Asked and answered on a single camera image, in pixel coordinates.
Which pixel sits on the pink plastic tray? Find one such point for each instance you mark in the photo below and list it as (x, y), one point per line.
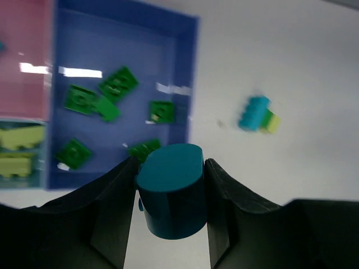
(26, 58)

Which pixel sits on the light blue plastic tray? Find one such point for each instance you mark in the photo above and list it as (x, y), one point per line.
(36, 178)

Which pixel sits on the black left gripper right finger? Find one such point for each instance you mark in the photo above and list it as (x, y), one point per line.
(245, 230)

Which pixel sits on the cyan flower-face lego piece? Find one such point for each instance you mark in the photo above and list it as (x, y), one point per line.
(171, 188)

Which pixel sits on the purple-blue plastic tray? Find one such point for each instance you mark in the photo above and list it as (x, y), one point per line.
(93, 39)

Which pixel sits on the dark green square lego brick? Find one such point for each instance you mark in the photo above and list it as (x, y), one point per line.
(80, 100)

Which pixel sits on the cyan long lego brick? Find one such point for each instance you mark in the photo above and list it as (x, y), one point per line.
(253, 113)

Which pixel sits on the green four-stud lego brick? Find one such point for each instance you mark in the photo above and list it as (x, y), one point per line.
(74, 154)

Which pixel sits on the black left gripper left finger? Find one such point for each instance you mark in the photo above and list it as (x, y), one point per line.
(86, 228)

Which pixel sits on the lime sloped lego brick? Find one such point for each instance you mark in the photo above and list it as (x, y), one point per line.
(16, 164)
(26, 137)

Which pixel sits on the green lego brick with number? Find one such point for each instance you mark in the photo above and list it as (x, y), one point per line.
(108, 111)

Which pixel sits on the small green lego brick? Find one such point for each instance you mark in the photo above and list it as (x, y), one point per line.
(267, 118)

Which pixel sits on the green heart lego brick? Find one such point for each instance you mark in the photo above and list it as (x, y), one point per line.
(161, 111)

